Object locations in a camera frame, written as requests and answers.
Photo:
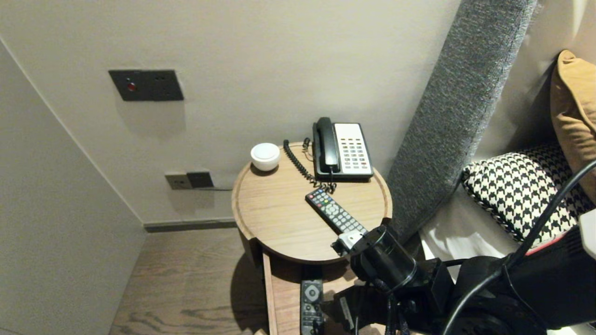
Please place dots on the black remote with coloured buttons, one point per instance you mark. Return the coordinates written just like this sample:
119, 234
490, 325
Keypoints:
333, 211

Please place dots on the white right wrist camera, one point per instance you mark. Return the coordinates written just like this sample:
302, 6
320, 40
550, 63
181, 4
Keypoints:
349, 241

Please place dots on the white bed sheet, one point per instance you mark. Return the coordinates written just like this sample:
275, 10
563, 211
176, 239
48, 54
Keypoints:
461, 237

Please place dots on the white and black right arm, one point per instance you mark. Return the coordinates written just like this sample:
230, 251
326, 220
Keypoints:
512, 288

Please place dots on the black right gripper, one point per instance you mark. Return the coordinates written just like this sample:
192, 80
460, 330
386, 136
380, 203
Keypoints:
368, 304

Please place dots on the round wooden nightstand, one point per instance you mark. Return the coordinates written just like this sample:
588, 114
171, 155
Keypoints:
279, 218

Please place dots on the dark wall socket panel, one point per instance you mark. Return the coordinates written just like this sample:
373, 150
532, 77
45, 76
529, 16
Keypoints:
153, 85

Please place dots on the grey and black wall outlet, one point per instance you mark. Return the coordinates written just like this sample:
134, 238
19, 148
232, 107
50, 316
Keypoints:
186, 180

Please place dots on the beige padded headboard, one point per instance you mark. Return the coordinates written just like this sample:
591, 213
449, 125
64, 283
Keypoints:
526, 70

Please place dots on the grey fabric headboard panel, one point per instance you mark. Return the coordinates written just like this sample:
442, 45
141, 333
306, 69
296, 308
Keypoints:
461, 116

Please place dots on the black white houndstooth pillow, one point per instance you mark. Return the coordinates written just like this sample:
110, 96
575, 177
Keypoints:
517, 190

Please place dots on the wooden nightstand drawer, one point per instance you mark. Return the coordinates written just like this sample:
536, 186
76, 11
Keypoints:
284, 302

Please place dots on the black telephone handset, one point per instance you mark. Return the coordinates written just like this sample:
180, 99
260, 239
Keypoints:
327, 144

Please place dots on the black white desk telephone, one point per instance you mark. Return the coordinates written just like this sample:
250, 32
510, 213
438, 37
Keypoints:
355, 153

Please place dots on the mustard yellow pillow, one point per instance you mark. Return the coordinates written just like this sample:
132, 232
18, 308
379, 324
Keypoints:
577, 116

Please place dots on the wooden baseboard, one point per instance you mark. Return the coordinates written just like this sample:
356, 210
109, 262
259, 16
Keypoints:
186, 225

